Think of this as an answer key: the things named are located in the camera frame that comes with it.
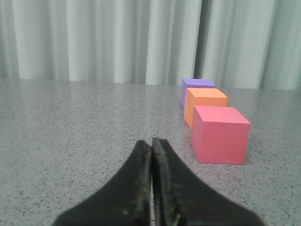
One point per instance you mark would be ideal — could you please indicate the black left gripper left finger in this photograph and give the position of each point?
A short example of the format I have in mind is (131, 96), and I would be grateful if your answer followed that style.
(123, 201)

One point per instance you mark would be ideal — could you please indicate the red foam cube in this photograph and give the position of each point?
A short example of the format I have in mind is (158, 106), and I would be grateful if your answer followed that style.
(219, 135)

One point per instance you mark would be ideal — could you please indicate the purple foam cube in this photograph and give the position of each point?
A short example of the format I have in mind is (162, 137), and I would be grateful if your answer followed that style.
(194, 83)

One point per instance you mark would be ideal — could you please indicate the pale green curtain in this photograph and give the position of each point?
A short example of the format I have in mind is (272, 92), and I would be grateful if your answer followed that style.
(254, 44)

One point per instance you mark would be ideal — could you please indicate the orange foam cube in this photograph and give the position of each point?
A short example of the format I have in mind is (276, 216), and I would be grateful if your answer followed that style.
(202, 96)

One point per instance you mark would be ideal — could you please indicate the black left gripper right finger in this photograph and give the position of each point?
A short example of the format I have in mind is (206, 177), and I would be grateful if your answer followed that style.
(182, 199)

